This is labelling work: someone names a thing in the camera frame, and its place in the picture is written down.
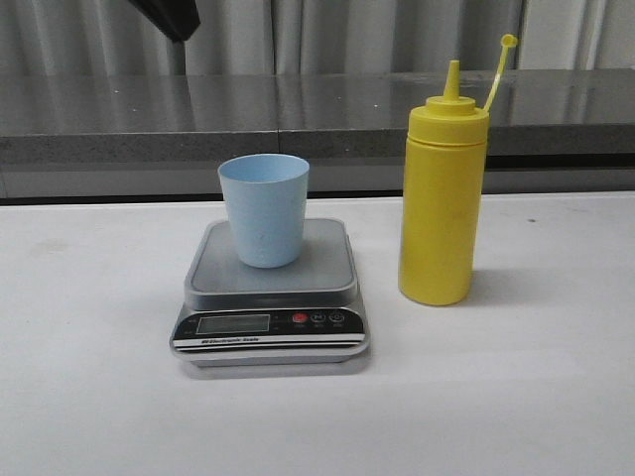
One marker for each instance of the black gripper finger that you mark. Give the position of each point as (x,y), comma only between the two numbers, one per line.
(176,19)

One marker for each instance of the light blue plastic cup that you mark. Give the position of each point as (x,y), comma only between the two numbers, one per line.
(265,197)

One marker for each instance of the yellow squeeze bottle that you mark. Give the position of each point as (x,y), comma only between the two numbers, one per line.
(445,157)

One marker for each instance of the silver digital kitchen scale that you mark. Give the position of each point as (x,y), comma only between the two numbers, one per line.
(310,311)

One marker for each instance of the grey pleated curtain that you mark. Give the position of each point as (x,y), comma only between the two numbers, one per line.
(314,37)

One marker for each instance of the grey stone counter ledge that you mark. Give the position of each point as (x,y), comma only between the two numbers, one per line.
(540,118)

